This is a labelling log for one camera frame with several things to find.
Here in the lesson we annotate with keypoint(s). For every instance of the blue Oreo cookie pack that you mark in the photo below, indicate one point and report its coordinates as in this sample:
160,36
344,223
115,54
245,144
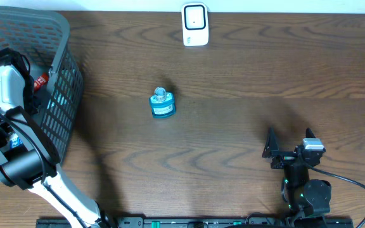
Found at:
15,141

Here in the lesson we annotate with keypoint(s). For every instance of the teal mouthwash bottle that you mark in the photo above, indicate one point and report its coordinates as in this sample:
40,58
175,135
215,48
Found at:
162,103

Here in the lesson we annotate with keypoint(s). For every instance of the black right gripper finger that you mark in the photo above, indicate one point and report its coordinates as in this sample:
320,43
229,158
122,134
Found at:
309,133
271,148

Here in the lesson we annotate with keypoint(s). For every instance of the red Nescafe stick sachet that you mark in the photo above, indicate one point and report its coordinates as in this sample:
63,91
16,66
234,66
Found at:
41,81

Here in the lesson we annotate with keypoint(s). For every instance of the white barcode scanner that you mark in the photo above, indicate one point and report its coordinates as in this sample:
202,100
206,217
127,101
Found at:
195,30

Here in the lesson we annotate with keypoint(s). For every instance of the grey plastic mesh basket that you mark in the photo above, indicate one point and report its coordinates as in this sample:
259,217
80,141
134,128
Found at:
42,36

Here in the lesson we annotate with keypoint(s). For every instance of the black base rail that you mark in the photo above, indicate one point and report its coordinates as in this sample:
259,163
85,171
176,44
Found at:
256,221

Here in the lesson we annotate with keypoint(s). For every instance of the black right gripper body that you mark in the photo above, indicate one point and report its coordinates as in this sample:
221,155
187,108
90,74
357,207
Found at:
284,160

